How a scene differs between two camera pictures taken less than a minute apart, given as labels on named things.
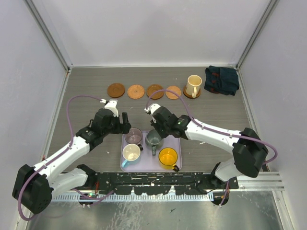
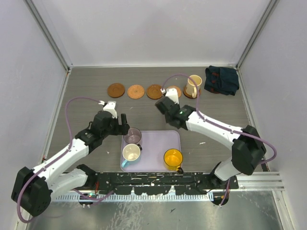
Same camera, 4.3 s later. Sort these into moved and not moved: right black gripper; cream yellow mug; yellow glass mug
Moved: right black gripper; yellow glass mug
Not moved: cream yellow mug
